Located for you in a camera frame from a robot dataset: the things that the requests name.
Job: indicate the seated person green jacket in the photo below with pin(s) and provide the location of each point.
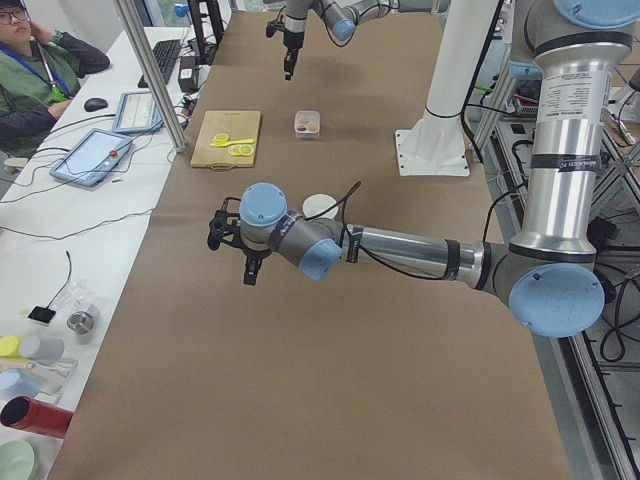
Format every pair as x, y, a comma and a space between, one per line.
41, 69

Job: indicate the lemon slice single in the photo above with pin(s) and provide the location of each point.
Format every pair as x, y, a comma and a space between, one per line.
220, 139

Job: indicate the wooden cutting board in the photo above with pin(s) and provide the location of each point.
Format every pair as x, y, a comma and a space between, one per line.
238, 125

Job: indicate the red thermos bottle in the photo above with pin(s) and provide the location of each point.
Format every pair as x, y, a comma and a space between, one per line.
31, 415

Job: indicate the green bowl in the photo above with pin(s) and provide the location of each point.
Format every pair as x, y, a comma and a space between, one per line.
18, 460

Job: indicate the yellow plastic knife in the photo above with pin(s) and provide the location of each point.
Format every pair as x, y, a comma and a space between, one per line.
227, 143

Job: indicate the aluminium frame post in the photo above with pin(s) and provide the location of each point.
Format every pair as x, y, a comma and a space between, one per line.
134, 29

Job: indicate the yellow cup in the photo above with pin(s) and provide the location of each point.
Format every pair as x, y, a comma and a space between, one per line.
10, 346

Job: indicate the teach pendant tablet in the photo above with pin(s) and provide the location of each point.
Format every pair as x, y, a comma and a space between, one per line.
137, 113
92, 158

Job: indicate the white bowl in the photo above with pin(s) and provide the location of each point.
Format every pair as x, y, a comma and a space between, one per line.
320, 206

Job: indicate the far teach pendant tablet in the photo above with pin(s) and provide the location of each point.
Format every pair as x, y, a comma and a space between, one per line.
137, 113

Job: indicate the lemon slice stack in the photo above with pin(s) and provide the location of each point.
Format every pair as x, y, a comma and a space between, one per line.
241, 150

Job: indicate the black computer mouse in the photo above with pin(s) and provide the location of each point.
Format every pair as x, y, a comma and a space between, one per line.
95, 104

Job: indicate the black keyboard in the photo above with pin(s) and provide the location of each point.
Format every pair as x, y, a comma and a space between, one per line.
166, 53

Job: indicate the clear plastic egg box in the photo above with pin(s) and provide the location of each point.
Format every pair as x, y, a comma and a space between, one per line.
307, 124

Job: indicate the steel cup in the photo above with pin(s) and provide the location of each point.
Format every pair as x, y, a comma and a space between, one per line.
83, 323

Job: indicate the small black square pad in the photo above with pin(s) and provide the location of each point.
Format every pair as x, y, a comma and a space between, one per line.
41, 315

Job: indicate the light blue cup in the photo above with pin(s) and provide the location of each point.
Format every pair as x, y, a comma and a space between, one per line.
16, 382

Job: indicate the near teach pendant tablet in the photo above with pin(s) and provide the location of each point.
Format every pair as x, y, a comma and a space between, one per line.
92, 158

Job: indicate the grey cup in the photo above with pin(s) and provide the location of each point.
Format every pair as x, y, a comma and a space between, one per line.
45, 351

